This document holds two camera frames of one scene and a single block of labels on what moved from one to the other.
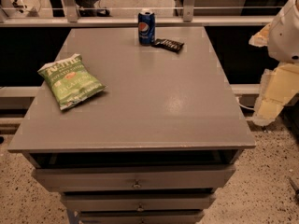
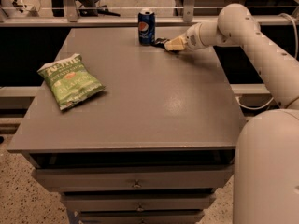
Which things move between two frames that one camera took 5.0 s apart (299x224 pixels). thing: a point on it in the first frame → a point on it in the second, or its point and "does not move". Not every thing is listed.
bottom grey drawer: [140, 217] does not move
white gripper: [286, 36] → [191, 37]
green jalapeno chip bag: [70, 80] does not move
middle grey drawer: [137, 202] does not move
